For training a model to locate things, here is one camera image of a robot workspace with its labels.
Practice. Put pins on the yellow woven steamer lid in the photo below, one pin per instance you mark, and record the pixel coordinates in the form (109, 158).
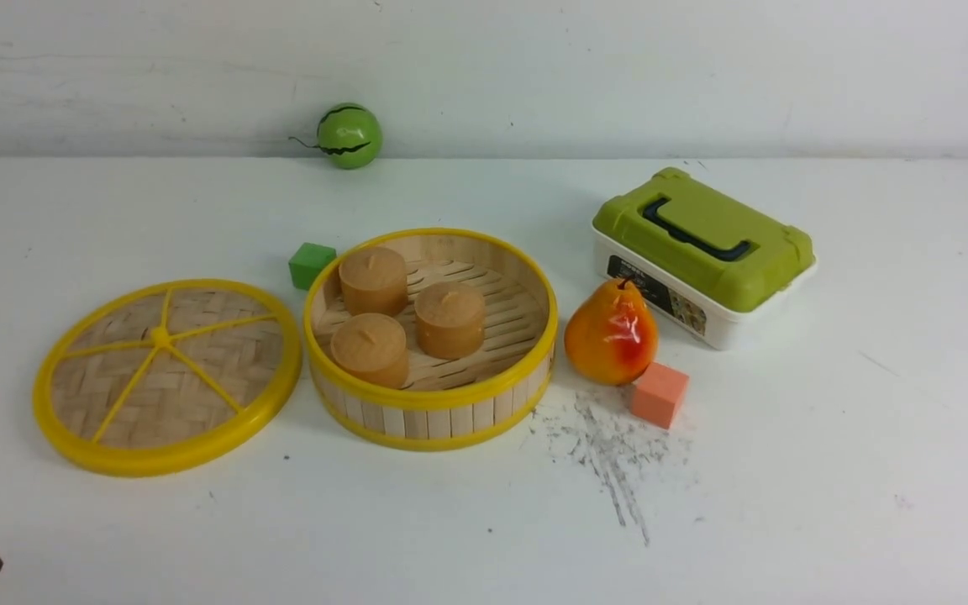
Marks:
(167, 378)

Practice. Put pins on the yellow bamboo steamer basket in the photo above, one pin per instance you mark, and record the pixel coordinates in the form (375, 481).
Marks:
(445, 404)

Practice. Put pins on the brown steamed bun right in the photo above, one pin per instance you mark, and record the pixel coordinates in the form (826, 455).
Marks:
(450, 318)

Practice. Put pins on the brown steamed bun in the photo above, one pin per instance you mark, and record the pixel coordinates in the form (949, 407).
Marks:
(373, 347)
(450, 318)
(374, 280)

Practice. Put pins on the brown steamed bun back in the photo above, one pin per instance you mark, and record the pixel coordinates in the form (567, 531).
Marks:
(374, 280)

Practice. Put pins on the brown steamed bun front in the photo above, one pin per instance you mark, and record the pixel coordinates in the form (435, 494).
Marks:
(373, 347)

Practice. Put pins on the orange toy pear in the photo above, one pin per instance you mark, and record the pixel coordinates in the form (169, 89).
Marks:
(612, 337)

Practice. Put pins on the green foam cube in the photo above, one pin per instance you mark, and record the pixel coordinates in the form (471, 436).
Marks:
(307, 262)

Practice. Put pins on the salmon foam cube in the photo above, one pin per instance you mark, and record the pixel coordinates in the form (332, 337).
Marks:
(659, 395)

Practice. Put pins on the green toy watermelon ball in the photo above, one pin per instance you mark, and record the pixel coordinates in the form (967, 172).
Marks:
(349, 135)

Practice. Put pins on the green lidded white box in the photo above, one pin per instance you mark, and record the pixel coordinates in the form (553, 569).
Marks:
(721, 270)

